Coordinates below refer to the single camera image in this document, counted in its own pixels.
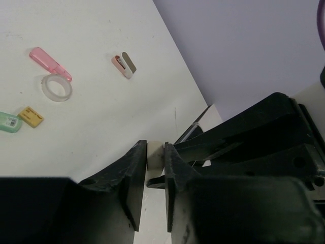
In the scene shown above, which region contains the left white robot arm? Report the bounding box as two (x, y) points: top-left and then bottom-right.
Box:
(1, 93), (324, 243)

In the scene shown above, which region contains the yellow binder clip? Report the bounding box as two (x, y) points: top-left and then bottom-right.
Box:
(18, 106), (44, 128)

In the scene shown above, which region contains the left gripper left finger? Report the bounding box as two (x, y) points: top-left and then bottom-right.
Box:
(1, 140), (147, 243)

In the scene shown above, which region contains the brown-top white eraser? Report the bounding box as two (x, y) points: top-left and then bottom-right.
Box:
(111, 51), (137, 79)

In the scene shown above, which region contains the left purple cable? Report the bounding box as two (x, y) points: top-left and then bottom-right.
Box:
(316, 0), (325, 51)

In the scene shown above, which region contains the clear tape roll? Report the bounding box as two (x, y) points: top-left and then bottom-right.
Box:
(41, 74), (73, 102)

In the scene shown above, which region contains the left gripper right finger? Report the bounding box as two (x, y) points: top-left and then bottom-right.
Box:
(164, 143), (324, 243)

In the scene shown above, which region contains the beige eraser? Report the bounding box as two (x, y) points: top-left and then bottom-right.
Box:
(146, 141), (164, 182)

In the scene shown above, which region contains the green highlighter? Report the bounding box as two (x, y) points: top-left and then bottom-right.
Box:
(0, 112), (22, 133)

